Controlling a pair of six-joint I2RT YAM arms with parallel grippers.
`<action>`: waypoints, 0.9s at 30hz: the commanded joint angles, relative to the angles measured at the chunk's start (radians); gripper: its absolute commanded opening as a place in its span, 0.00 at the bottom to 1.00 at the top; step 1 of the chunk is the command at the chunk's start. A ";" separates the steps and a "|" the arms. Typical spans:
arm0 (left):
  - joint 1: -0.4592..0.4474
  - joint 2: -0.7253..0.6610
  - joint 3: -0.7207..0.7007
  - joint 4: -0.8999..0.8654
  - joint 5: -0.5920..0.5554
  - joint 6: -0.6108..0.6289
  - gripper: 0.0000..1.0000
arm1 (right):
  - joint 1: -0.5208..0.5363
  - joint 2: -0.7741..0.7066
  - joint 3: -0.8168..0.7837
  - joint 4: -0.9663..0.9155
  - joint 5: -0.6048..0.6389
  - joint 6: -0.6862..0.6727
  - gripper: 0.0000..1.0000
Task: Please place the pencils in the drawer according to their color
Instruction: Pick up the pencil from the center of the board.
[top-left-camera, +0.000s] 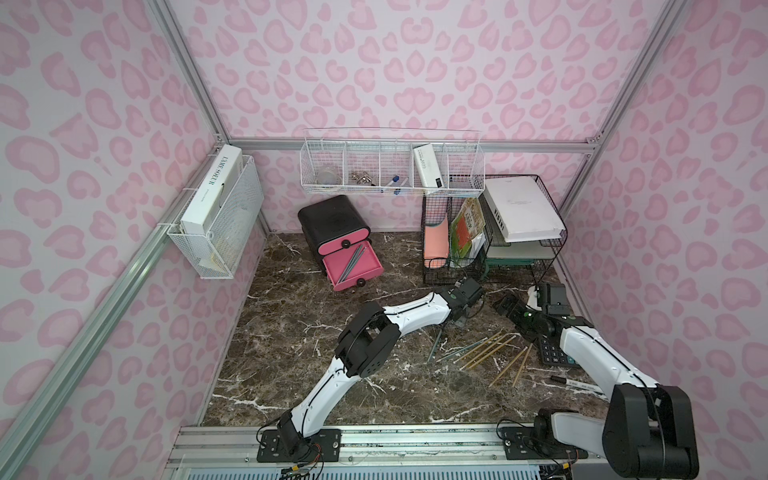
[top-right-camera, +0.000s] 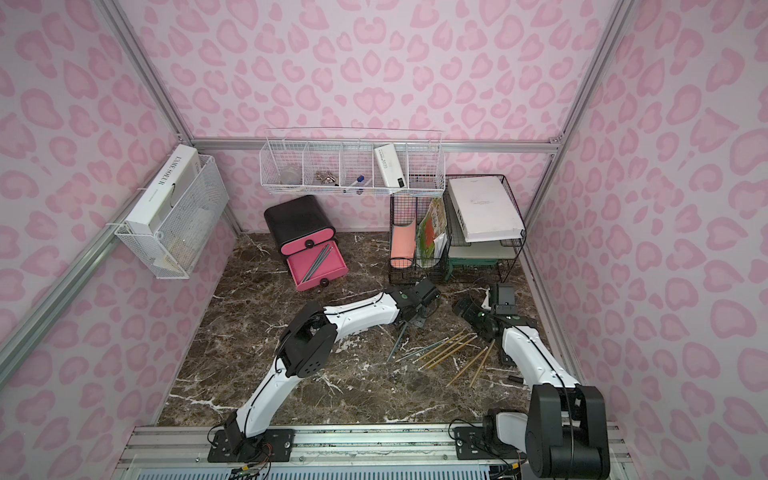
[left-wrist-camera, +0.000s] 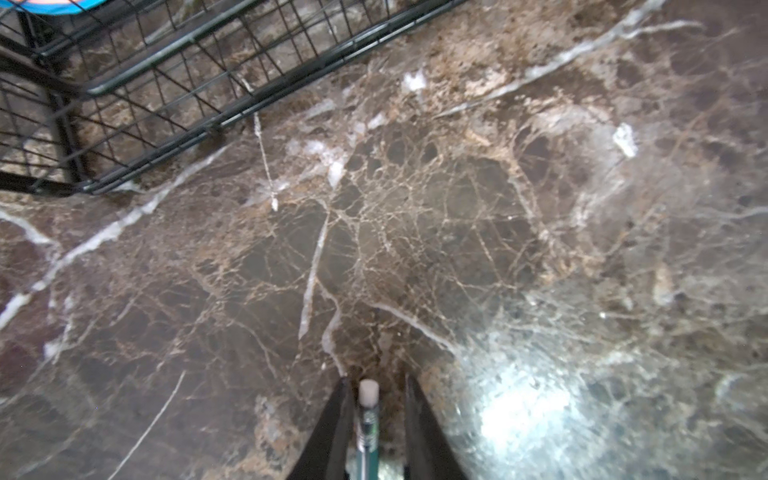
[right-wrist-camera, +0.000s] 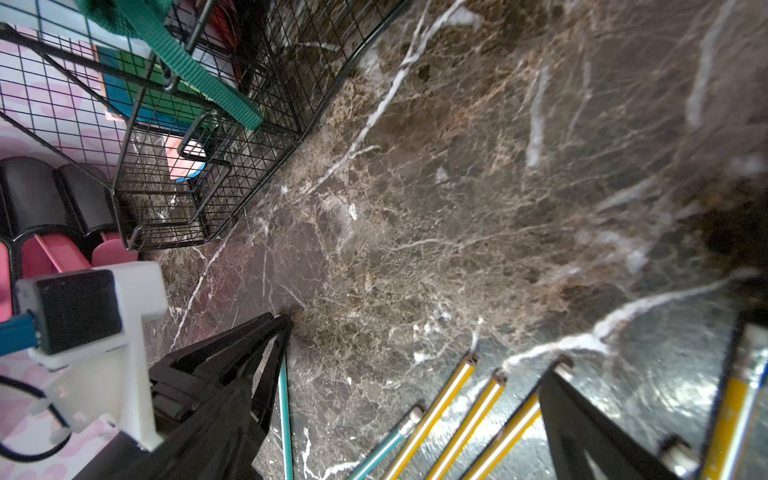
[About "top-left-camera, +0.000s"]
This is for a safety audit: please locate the pink top drawer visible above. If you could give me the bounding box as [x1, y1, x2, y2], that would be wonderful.
[317, 228, 370, 256]

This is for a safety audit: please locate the black pink drawer cabinet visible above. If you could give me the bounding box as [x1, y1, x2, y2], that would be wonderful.
[298, 195, 371, 278]

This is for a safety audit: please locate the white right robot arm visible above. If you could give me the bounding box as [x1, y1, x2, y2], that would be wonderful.
[494, 293, 700, 479]

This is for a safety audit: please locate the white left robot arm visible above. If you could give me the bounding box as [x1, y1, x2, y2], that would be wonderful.
[257, 278, 484, 462]

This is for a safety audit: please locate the black calculator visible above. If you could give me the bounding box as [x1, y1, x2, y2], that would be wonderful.
[537, 337, 579, 369]

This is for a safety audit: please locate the green red booklet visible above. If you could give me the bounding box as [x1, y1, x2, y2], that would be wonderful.
[449, 198, 486, 268]

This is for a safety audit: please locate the pink folder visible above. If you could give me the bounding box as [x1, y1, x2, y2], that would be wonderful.
[423, 218, 450, 269]

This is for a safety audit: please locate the black white marker pen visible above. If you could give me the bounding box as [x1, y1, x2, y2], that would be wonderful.
[550, 375, 603, 394]

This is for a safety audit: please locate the white paper stack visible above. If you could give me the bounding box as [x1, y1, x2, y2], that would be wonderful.
[484, 176, 565, 243]

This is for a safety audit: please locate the white box in basket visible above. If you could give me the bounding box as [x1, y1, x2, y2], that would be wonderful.
[413, 144, 444, 190]

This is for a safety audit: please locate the white book in side basket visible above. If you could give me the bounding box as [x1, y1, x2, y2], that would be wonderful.
[180, 145, 244, 235]

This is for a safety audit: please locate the black wire file rack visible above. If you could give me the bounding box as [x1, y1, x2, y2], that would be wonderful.
[421, 193, 492, 285]

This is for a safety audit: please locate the black wire paper tray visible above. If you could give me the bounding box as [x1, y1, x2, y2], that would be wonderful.
[480, 174, 568, 285]

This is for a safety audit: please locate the white wire wall basket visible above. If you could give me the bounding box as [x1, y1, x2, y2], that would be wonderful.
[299, 127, 485, 197]

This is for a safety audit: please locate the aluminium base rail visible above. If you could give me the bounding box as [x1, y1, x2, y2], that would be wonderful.
[161, 421, 617, 479]

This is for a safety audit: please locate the white side wire basket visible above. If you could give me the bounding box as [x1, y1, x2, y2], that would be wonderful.
[168, 155, 264, 280]

